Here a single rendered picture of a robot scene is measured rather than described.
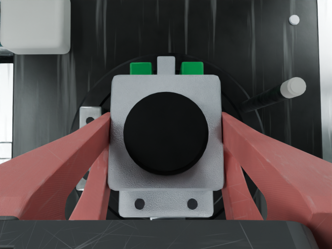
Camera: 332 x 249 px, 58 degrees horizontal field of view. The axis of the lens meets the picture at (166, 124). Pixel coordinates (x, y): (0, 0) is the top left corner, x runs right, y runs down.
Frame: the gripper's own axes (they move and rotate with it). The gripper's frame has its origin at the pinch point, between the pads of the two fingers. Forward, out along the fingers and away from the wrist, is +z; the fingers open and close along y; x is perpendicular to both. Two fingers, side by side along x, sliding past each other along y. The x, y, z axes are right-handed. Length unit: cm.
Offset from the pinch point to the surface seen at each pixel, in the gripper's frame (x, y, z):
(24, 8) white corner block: -1.8, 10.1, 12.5
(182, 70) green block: -0.5, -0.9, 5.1
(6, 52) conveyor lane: 3.1, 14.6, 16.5
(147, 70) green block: -0.5, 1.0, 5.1
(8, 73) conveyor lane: 5.2, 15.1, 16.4
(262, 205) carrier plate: 10.7, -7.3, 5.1
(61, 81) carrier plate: 3.3, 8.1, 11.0
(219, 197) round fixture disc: 8.7, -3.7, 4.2
